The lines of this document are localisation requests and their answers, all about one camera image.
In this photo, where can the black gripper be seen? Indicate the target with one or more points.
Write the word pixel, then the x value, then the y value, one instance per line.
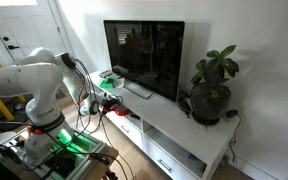
pixel 107 104

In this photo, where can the orange hat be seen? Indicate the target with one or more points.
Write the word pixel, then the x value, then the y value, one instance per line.
pixel 121 111

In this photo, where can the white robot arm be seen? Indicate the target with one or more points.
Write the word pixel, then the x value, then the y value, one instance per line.
pixel 41 74

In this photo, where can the black remote on shelf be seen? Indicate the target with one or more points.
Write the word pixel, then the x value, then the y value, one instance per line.
pixel 135 116

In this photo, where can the black flat television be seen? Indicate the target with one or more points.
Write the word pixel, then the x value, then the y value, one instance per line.
pixel 147 53

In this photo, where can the white television stand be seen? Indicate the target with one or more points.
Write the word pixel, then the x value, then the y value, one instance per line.
pixel 181 147

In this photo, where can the green plastic box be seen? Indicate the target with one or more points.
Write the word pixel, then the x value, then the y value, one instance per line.
pixel 108 83

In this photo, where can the white box with remote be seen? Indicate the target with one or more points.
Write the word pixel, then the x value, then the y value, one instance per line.
pixel 106 73

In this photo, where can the potted green plant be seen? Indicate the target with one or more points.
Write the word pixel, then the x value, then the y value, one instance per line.
pixel 210 97

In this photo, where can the white door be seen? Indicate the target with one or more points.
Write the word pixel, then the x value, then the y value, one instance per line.
pixel 26 25

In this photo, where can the black power adapter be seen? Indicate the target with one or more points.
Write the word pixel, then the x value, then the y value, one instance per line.
pixel 231 113

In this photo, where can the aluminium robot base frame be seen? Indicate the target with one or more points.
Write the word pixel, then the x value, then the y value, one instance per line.
pixel 66 157

